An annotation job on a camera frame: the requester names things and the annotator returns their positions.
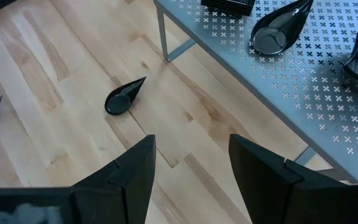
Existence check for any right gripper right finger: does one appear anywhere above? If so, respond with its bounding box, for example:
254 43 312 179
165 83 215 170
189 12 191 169
228 134 358 224

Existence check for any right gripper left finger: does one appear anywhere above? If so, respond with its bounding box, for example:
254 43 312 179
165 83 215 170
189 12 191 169
70 134 157 224

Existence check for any grey perforated metal shelf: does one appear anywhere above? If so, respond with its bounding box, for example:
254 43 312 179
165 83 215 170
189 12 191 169
153 0 358 184

